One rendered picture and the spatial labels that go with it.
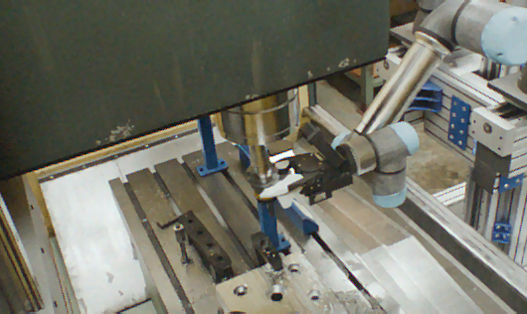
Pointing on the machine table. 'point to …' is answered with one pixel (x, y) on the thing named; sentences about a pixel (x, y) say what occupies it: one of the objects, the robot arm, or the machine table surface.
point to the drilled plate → (259, 303)
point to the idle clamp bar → (206, 245)
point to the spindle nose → (261, 120)
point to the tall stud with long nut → (181, 241)
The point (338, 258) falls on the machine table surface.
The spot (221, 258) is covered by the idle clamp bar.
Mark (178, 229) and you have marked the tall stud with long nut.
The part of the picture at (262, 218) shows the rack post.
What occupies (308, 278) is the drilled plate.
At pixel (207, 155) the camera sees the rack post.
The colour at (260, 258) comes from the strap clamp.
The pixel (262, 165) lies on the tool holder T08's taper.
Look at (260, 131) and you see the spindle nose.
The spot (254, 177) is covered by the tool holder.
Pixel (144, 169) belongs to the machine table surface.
